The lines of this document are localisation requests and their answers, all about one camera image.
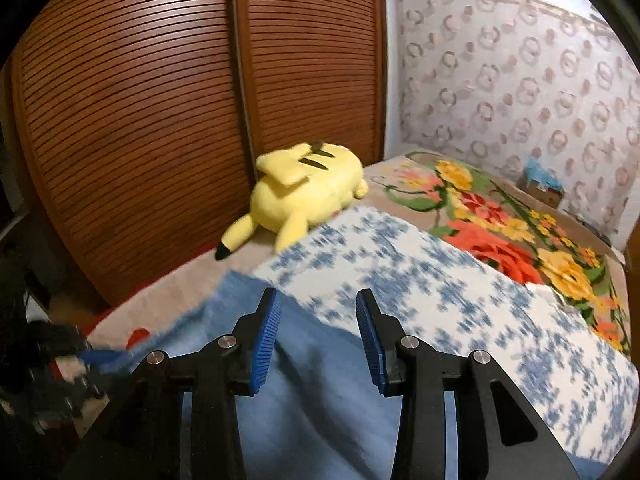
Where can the blue denim pants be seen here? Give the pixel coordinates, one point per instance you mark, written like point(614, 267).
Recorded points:
point(310, 410)

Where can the blue plastic bag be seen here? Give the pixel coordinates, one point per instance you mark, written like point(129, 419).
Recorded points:
point(542, 172)

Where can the small cardboard box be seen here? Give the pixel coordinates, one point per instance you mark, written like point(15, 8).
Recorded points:
point(547, 196)

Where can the yellow plush toy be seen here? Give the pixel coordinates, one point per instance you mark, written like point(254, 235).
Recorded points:
point(310, 185)

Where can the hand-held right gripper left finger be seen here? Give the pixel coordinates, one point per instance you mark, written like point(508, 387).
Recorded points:
point(265, 340)

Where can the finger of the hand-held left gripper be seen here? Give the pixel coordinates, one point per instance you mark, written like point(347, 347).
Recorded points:
point(102, 357)
point(87, 390)

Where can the wooden louvered wardrobe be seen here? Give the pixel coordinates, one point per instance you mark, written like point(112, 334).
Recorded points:
point(150, 110)

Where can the blue floral white sheet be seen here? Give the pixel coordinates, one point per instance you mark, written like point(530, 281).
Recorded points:
point(450, 310)

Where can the beige flowered blanket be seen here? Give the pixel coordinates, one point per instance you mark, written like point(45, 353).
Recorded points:
point(500, 220)

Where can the circle print sheer curtain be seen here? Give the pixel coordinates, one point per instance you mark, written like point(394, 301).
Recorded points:
point(500, 85)

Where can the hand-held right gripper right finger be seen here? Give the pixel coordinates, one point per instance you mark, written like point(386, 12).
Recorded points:
point(372, 345)

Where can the red cloth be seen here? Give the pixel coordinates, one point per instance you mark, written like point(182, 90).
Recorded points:
point(137, 336)

